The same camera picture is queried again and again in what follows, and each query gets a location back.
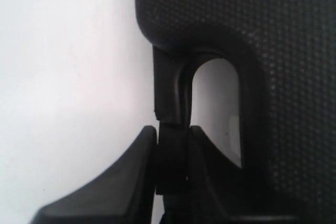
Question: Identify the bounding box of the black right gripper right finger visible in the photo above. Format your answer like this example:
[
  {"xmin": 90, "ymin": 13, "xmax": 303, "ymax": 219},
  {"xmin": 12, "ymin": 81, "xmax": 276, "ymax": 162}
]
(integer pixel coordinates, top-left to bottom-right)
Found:
[{"xmin": 167, "ymin": 125, "xmax": 335, "ymax": 223}]

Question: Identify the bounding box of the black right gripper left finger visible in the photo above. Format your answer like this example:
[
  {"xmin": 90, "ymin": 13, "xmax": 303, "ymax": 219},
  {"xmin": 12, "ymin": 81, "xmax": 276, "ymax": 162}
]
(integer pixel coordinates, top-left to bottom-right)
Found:
[{"xmin": 32, "ymin": 126, "xmax": 156, "ymax": 223}]

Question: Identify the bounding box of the black plastic tool case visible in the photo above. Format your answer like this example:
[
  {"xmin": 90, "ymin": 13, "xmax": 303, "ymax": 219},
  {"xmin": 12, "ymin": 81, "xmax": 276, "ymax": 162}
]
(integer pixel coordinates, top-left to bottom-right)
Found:
[{"xmin": 135, "ymin": 0, "xmax": 335, "ymax": 223}]

